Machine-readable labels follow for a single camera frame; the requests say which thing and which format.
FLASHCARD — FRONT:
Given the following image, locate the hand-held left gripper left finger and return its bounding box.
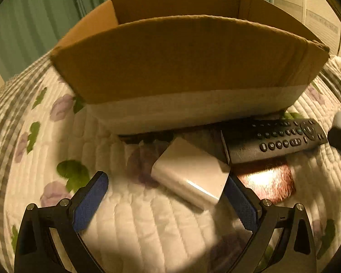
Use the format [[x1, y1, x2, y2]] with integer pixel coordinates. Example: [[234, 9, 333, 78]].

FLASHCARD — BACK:
[[14, 171, 109, 273]]

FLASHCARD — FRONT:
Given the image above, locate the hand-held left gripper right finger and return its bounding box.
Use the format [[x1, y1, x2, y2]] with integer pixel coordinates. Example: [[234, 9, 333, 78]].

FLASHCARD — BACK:
[[224, 173, 318, 273]]

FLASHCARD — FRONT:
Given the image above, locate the white rectangular box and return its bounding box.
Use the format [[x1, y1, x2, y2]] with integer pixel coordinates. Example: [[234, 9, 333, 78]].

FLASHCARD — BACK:
[[151, 136, 231, 211]]

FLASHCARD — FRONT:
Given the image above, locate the black remote control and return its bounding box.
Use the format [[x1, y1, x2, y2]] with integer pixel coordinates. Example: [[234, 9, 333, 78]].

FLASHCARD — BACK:
[[221, 118, 328, 165]]

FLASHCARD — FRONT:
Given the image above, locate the brown cardboard box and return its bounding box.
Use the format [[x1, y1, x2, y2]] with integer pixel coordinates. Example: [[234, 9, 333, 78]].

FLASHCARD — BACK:
[[50, 0, 330, 135]]

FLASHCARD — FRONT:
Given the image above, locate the shiny reddish brown card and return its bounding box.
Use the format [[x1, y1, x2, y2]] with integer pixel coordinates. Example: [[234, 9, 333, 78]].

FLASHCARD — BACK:
[[233, 157, 297, 205]]

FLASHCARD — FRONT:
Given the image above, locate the floral quilted blanket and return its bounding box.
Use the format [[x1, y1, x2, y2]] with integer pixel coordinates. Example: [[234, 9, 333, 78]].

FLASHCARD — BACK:
[[0, 54, 341, 273]]

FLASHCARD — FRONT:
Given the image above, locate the white cabinet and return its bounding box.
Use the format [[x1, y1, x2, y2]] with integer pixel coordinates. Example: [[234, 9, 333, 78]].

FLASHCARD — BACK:
[[273, 0, 341, 57]]

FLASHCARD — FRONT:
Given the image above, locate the green curtain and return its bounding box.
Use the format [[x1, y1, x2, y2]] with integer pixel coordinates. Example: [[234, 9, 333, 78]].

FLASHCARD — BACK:
[[0, 0, 141, 81]]

